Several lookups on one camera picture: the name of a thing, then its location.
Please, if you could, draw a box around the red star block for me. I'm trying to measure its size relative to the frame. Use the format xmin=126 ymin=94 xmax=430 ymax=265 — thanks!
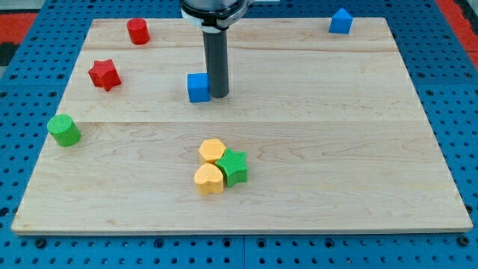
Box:
xmin=88 ymin=59 xmax=122 ymax=92

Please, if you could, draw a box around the light wooden board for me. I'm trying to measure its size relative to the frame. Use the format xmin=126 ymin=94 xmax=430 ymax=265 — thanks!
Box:
xmin=11 ymin=18 xmax=473 ymax=235

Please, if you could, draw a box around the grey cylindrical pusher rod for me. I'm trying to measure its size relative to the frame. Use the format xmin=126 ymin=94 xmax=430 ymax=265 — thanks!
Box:
xmin=202 ymin=31 xmax=229 ymax=99

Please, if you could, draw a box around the blue cube block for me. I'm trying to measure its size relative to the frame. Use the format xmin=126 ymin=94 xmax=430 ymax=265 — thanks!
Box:
xmin=187 ymin=73 xmax=210 ymax=103

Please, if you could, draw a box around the blue triangular prism block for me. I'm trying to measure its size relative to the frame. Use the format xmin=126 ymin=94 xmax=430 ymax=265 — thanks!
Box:
xmin=329 ymin=8 xmax=353 ymax=34

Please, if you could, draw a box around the yellow heart block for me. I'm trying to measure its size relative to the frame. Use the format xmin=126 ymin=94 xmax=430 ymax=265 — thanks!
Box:
xmin=193 ymin=163 xmax=224 ymax=196

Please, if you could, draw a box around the red cylinder block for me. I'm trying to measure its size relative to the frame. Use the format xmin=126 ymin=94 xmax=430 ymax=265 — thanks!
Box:
xmin=126 ymin=18 xmax=150 ymax=45

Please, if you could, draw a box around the yellow hexagon block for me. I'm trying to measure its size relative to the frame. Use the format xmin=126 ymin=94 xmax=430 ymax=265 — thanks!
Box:
xmin=198 ymin=138 xmax=226 ymax=164

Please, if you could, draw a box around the green cylinder block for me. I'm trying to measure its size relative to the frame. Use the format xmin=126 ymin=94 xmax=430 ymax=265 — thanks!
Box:
xmin=47 ymin=114 xmax=81 ymax=147

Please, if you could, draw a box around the green star block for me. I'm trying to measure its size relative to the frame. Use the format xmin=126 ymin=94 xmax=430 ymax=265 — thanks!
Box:
xmin=216 ymin=148 xmax=248 ymax=188

